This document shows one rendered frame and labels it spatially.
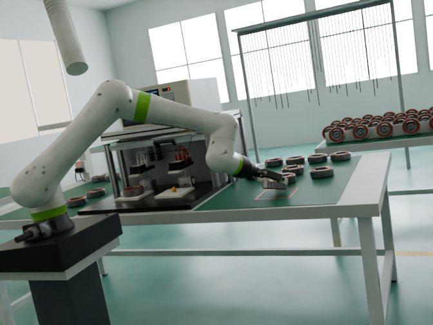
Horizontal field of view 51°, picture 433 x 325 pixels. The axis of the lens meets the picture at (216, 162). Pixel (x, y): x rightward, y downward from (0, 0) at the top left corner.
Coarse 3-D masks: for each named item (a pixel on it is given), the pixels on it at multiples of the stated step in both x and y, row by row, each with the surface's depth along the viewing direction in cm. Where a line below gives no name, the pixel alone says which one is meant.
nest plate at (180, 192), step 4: (176, 188) 232; (180, 188) 230; (184, 188) 228; (188, 188) 226; (192, 188) 226; (164, 192) 227; (168, 192) 225; (172, 192) 224; (176, 192) 222; (180, 192) 220; (184, 192) 219; (188, 192) 222; (156, 196) 221; (160, 196) 219; (164, 196) 218; (168, 196) 218; (172, 196) 217; (176, 196) 216; (180, 196) 215
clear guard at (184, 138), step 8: (160, 136) 221; (168, 136) 214; (176, 136) 206; (184, 136) 204; (152, 144) 209; (160, 144) 207; (168, 144) 205; (184, 144) 201; (144, 152) 209; (152, 152) 207; (160, 152) 205
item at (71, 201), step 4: (80, 196) 253; (84, 196) 251; (68, 200) 248; (72, 200) 251; (76, 200) 244; (80, 200) 245; (84, 200) 247; (68, 204) 245; (72, 204) 244; (76, 204) 245; (80, 204) 245
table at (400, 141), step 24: (336, 120) 351; (360, 120) 329; (384, 120) 322; (408, 120) 289; (432, 120) 282; (336, 144) 304; (360, 144) 291; (384, 144) 285; (408, 144) 280; (432, 144) 274; (408, 192) 364; (432, 192) 357; (336, 240) 314
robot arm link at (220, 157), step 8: (216, 144) 171; (224, 144) 171; (232, 144) 173; (208, 152) 172; (216, 152) 170; (224, 152) 171; (232, 152) 172; (208, 160) 171; (216, 160) 169; (224, 160) 169; (232, 160) 172; (240, 160) 176; (216, 168) 171; (224, 168) 171; (232, 168) 174; (240, 168) 177
